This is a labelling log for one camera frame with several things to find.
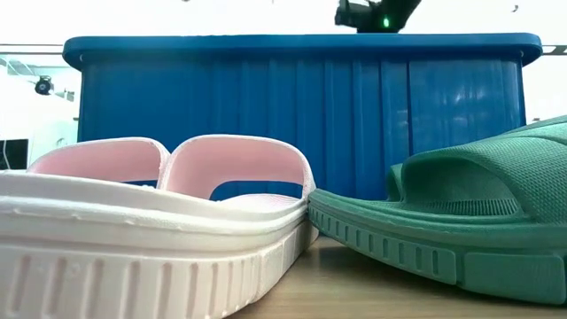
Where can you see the blue plastic bin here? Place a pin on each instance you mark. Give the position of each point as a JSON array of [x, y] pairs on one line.
[[266, 97]]

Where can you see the pink slide sandal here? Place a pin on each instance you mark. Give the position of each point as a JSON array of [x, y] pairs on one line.
[[88, 159], [133, 266]]

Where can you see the green slide sandal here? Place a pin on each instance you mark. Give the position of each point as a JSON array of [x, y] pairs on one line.
[[487, 186]]

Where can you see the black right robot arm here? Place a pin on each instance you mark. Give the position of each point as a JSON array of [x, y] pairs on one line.
[[376, 13]]

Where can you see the black round lamp head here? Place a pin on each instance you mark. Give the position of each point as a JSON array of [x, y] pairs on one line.
[[43, 85]]

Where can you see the black monitor screen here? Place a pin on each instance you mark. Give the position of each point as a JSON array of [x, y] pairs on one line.
[[15, 155]]

